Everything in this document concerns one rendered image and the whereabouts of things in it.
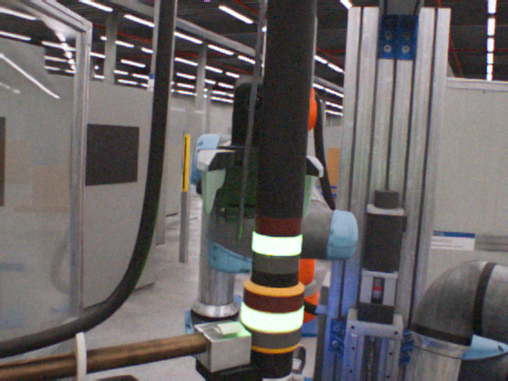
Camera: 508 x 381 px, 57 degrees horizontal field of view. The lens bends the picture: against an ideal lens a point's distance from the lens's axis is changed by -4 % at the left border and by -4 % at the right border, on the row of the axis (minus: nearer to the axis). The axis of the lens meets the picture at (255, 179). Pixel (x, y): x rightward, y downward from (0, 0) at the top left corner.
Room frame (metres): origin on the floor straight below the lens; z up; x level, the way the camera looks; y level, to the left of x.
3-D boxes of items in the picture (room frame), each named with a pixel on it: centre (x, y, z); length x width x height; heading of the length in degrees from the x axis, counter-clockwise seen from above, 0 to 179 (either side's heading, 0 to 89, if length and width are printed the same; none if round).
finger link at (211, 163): (0.44, 0.04, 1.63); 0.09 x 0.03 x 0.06; 165
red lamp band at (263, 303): (0.33, -0.02, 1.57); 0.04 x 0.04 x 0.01
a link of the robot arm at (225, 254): (0.71, 0.01, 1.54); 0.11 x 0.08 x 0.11; 96
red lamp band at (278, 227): (0.33, -0.02, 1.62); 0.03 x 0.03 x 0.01
